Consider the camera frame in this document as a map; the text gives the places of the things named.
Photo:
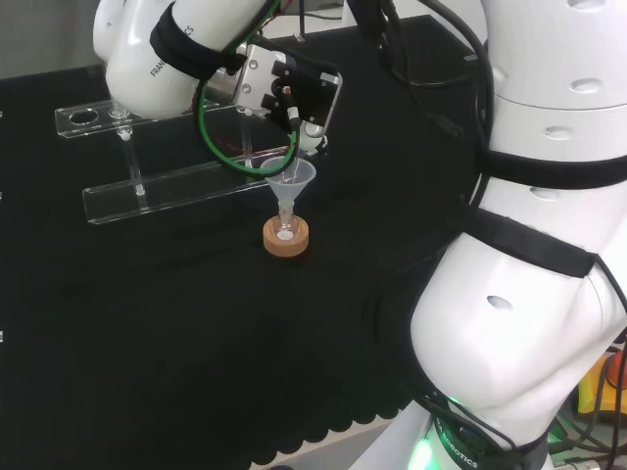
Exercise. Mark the black bench cloth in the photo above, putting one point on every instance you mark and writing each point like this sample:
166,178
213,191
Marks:
171,318

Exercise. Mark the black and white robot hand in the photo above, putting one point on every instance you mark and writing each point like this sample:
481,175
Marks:
303,93

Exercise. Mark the yellow stop button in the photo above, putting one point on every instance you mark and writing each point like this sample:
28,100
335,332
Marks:
593,396

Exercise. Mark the small round-bottom glass flask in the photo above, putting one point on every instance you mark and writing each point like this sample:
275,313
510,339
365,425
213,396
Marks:
285,230

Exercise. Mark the translucent plastic funnel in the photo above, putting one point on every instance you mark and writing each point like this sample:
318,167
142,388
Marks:
303,185

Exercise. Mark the clear acrylic funnel stand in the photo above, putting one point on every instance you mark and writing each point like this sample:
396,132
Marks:
161,193

